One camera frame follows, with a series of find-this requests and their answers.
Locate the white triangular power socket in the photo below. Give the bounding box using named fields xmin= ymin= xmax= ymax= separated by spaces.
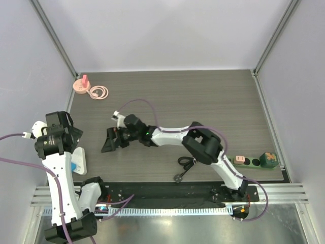
xmin=71 ymin=147 xmax=87 ymax=175

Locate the blue plug adapter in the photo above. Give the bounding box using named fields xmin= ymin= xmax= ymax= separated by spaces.
xmin=71 ymin=162 xmax=77 ymax=172

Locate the pink round power socket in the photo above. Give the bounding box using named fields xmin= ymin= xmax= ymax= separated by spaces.
xmin=73 ymin=79 xmax=91 ymax=95

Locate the pink red plug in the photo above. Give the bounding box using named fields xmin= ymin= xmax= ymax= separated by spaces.
xmin=82 ymin=75 xmax=89 ymax=88

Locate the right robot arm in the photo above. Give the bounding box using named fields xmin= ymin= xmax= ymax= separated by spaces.
xmin=101 ymin=111 xmax=248 ymax=201

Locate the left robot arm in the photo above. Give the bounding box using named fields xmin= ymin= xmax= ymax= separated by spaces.
xmin=33 ymin=111 xmax=108 ymax=243

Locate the green power strip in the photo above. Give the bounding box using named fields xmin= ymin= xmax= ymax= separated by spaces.
xmin=227 ymin=156 xmax=261 ymax=169

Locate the green patterned cube adapter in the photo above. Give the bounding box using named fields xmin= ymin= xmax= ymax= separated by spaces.
xmin=259 ymin=152 xmax=279 ymax=169

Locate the pink coiled cable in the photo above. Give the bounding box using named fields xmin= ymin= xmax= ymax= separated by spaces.
xmin=88 ymin=85 xmax=110 ymax=99

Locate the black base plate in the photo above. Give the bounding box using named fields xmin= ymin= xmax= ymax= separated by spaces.
xmin=99 ymin=181 xmax=259 ymax=202

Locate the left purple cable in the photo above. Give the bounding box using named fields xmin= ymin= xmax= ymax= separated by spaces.
xmin=0 ymin=133 xmax=135 ymax=244

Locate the black coiled power cable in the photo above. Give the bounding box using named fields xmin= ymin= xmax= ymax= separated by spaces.
xmin=173 ymin=156 xmax=198 ymax=184

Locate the white slotted cable duct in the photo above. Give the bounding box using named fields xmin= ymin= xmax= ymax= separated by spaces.
xmin=116 ymin=205 xmax=233 ymax=217

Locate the aluminium frame rail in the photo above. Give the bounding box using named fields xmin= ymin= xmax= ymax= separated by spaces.
xmin=30 ymin=183 xmax=309 ymax=206

